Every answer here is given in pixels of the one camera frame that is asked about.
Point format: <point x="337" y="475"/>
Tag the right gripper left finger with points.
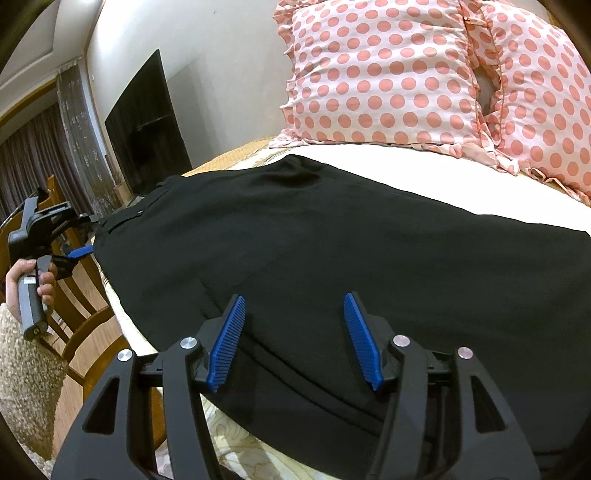
<point x="111" y="437"/>

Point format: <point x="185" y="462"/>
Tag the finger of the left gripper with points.
<point x="81" y="252"/>

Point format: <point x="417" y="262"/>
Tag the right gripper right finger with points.
<point x="446" y="417"/>

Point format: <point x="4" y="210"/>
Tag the black pants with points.
<point x="351" y="258"/>

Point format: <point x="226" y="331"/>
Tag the left forearm beige sleeve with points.
<point x="31" y="381"/>

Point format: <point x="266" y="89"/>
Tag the person left hand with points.
<point x="46" y="289"/>

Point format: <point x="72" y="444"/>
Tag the wooden chair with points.
<point x="78" y="321"/>

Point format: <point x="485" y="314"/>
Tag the dark curtain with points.
<point x="62" y="140"/>

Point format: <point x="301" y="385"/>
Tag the black television screen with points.
<point x="143" y="130"/>

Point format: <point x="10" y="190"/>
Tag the yellow patterned bed sheet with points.
<point x="415" y="184"/>

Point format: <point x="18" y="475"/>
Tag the right polka dot pillow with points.
<point x="539" y="114"/>

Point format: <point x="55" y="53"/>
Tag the polka dot pillow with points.
<point x="382" y="72"/>
<point x="539" y="114"/>

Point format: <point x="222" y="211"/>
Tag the left polka dot pillow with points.
<point x="382" y="72"/>

